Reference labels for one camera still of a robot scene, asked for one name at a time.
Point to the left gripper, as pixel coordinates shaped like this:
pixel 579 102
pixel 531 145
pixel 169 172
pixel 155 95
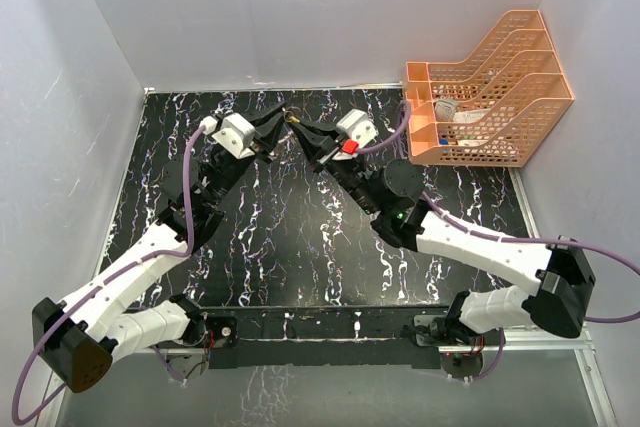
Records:
pixel 268 123

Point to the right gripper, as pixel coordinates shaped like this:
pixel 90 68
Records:
pixel 318 145

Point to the metal keyring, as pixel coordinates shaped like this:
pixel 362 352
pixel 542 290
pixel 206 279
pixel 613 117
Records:
pixel 292 111

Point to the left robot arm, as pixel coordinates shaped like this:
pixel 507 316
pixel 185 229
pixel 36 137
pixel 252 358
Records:
pixel 80 336

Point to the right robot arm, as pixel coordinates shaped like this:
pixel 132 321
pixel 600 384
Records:
pixel 550 282

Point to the papers in organizer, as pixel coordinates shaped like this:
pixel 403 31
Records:
pixel 449 110

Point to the orange file organizer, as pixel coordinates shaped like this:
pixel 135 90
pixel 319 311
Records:
pixel 514 72

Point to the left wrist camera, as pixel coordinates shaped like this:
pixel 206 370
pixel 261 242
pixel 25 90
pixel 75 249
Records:
pixel 235 134

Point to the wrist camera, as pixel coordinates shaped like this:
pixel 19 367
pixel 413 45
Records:
pixel 360 132
pixel 235 134

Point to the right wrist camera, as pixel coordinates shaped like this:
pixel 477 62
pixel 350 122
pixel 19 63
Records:
pixel 360 132

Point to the black base frame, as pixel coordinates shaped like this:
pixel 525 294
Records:
pixel 334 336

